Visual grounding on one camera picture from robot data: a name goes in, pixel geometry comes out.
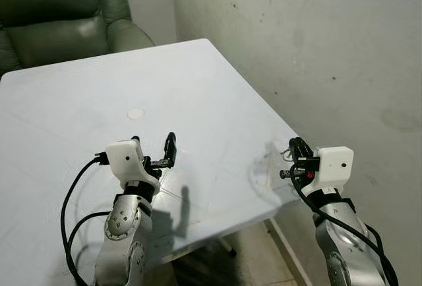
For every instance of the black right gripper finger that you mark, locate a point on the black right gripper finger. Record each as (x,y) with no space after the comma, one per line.
(294,149)
(307,151)

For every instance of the white plastic table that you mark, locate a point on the white plastic table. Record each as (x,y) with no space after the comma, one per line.
(198,101)

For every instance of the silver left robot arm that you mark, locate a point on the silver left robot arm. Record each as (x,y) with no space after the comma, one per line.
(122,233)

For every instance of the green leather armchair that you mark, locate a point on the green leather armchair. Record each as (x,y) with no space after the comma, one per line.
(59,9)

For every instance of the pale table leg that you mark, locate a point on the pale table leg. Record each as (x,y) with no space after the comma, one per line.
(290,253)

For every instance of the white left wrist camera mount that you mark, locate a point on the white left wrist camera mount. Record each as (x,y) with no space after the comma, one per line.
(125,157)

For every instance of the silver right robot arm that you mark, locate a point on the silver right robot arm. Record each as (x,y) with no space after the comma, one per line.
(343,253)

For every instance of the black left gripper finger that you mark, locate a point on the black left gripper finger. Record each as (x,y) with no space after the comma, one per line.
(171,147)
(136,140)

